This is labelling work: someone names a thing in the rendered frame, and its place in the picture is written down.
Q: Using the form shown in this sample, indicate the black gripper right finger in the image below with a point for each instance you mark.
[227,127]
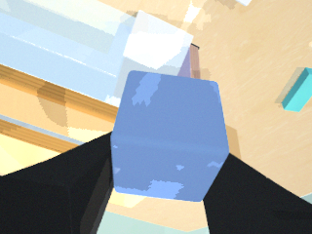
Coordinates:
[244,201]

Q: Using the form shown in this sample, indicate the small cyan flat bar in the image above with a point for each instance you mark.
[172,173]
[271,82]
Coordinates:
[300,93]

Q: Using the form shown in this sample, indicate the small blue block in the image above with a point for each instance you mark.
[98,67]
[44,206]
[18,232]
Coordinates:
[169,139]

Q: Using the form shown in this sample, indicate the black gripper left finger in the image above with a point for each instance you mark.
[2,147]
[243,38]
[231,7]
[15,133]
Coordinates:
[66,194]

